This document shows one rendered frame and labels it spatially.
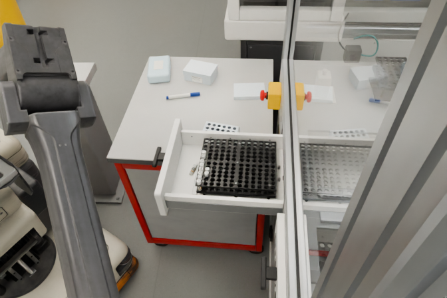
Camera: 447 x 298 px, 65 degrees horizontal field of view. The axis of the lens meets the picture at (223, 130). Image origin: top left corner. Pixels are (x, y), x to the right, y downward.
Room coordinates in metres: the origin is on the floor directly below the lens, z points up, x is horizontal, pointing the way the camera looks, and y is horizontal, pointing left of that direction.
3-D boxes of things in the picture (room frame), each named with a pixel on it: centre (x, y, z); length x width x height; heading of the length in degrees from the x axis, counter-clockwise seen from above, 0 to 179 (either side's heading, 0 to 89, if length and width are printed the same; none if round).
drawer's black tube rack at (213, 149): (0.63, -0.04, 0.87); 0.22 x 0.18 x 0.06; 82
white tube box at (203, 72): (1.23, 0.08, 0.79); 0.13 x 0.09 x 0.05; 67
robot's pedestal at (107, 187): (1.26, 0.73, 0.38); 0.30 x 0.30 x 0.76; 85
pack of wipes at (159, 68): (1.27, 0.27, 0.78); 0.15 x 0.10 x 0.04; 3
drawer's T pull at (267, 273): (0.31, -0.08, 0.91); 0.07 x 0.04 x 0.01; 172
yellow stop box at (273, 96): (0.95, -0.18, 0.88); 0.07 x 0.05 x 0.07; 172
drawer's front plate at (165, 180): (0.66, 0.16, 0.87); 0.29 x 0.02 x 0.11; 172
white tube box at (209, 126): (0.86, 0.01, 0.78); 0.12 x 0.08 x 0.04; 72
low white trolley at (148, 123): (1.07, 0.09, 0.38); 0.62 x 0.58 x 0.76; 172
